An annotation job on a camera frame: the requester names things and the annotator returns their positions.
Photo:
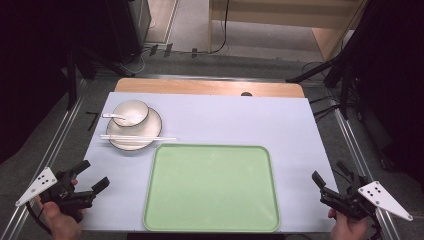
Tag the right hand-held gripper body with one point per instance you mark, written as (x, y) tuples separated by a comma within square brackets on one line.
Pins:
[(363, 200)]

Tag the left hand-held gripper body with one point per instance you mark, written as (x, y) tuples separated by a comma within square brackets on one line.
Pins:
[(63, 196)]

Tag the person's left hand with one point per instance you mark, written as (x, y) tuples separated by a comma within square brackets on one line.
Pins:
[(61, 221)]

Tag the person's right hand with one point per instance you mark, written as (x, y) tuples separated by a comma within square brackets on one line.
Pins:
[(348, 228)]

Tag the white chopstick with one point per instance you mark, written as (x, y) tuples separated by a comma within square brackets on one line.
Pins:
[(160, 138), (126, 135)]

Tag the white ceramic spoon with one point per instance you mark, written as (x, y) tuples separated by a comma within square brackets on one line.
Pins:
[(115, 116)]

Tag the white dark-rimmed plate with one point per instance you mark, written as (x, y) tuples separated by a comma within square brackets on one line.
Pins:
[(140, 135)]

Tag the white ceramic bowl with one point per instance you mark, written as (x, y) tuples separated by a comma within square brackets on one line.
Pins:
[(131, 113)]

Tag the black stand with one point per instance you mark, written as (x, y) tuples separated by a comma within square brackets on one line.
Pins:
[(71, 80), (345, 83)]

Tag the black curtain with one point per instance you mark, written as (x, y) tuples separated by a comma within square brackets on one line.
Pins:
[(33, 66), (393, 83)]

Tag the pale blue table mat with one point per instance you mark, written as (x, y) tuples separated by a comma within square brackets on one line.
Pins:
[(233, 120)]

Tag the green plastic tray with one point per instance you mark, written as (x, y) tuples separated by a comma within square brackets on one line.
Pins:
[(211, 188)]

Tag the black cabinet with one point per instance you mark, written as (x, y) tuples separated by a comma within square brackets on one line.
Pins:
[(130, 26)]

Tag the light wooden shelf unit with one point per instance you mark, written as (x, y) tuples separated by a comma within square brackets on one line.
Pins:
[(283, 20)]

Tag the aluminium rail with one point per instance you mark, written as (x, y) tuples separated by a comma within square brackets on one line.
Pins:
[(360, 160), (50, 153)]

